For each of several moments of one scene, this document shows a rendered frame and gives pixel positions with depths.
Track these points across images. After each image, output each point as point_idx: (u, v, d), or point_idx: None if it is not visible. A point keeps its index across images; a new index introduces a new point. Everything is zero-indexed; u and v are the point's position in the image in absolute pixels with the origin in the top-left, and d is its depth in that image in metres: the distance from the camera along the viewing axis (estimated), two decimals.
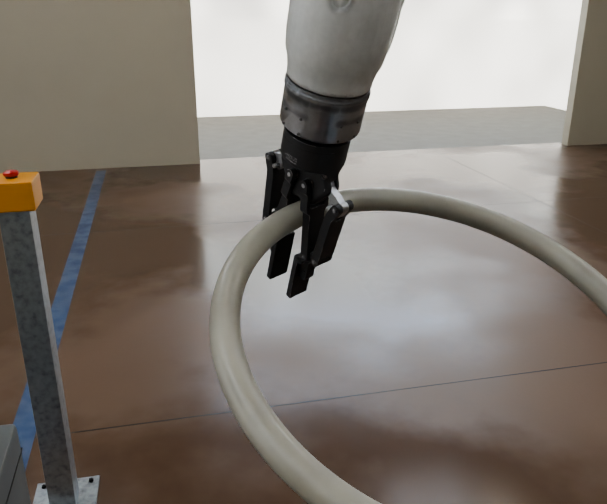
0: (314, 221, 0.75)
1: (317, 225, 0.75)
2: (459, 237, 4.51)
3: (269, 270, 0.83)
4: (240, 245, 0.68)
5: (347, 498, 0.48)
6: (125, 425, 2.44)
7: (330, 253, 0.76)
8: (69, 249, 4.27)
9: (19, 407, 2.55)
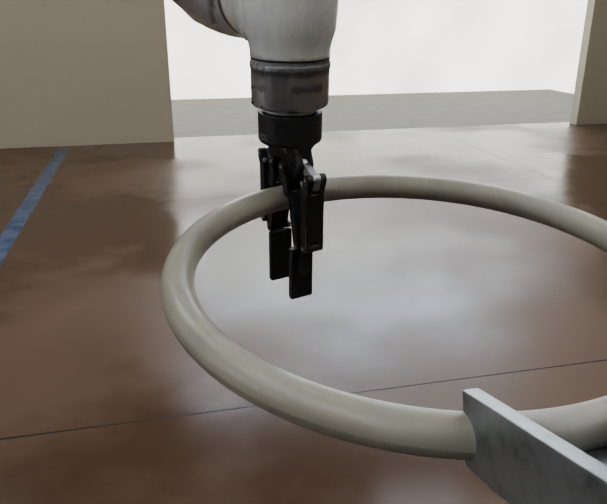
0: (299, 206, 0.75)
1: None
2: (459, 213, 3.91)
3: (270, 270, 0.84)
4: (227, 202, 0.71)
5: (234, 353, 0.45)
6: (15, 437, 1.84)
7: (318, 238, 0.75)
8: (5, 226, 3.67)
9: None
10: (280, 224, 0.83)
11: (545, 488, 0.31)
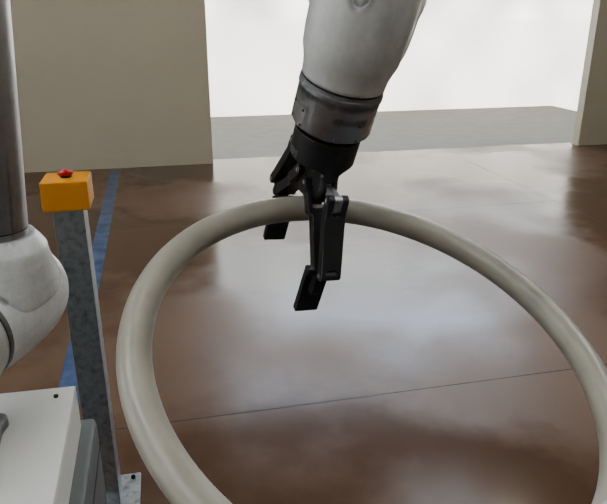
0: (320, 224, 0.72)
1: None
2: (478, 236, 4.52)
3: (265, 230, 0.86)
4: (147, 270, 0.60)
5: None
6: None
7: (336, 266, 0.71)
8: None
9: None
10: (285, 191, 0.83)
11: None
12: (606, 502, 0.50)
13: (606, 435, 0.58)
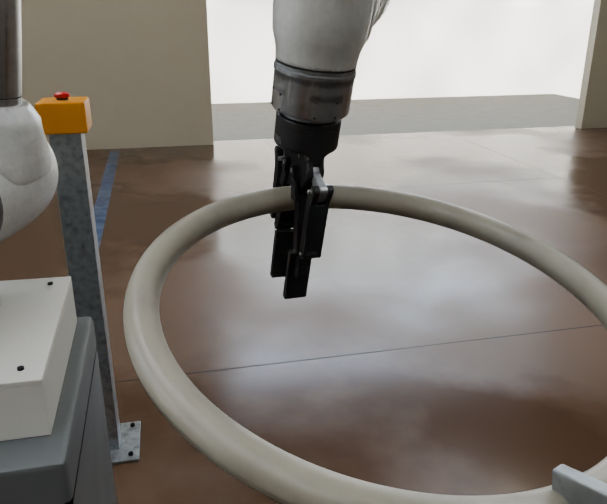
0: (304, 211, 0.75)
1: None
2: (482, 208, 4.47)
3: (271, 267, 0.84)
4: (152, 245, 0.61)
5: (309, 475, 0.40)
6: None
7: (317, 247, 0.75)
8: None
9: None
10: (287, 224, 0.82)
11: None
12: None
13: None
